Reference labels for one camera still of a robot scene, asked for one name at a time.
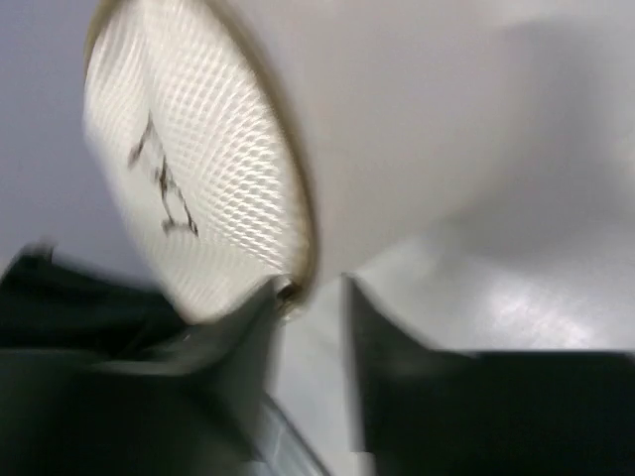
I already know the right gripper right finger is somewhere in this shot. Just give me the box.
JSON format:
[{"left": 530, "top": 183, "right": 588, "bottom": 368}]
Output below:
[{"left": 345, "top": 278, "right": 634, "bottom": 475}]

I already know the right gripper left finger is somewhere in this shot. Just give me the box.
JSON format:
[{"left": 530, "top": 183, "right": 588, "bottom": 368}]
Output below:
[{"left": 1, "top": 247, "right": 278, "bottom": 475}]

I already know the aluminium rail frame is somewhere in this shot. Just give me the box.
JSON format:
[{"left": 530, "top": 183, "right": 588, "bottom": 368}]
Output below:
[{"left": 247, "top": 395, "right": 330, "bottom": 476}]

